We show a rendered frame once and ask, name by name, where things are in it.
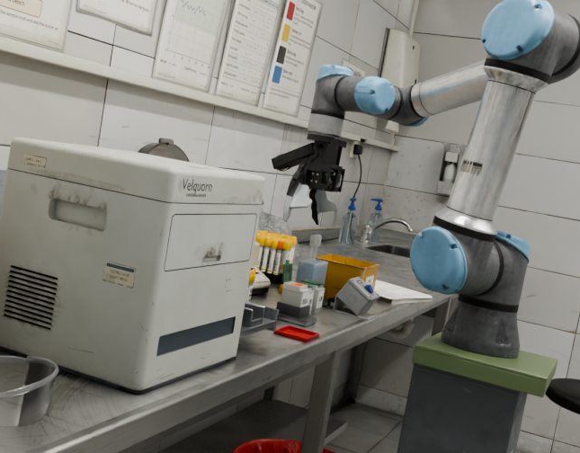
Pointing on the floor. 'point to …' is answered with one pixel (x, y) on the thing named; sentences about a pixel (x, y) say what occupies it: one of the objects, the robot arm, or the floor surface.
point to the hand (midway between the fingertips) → (298, 223)
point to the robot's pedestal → (459, 414)
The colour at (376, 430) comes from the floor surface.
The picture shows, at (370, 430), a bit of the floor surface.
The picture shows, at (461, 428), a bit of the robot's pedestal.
